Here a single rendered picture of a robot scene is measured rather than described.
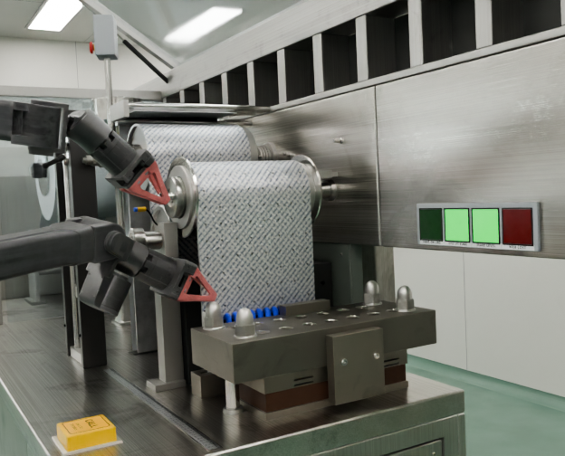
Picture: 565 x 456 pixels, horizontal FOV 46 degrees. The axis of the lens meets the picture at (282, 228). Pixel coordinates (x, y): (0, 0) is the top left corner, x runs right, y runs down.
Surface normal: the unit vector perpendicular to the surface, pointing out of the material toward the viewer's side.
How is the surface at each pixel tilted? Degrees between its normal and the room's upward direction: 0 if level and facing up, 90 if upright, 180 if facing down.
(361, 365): 90
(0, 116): 96
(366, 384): 90
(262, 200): 90
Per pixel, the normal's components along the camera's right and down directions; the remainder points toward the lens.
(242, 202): 0.50, 0.02
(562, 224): -0.87, 0.07
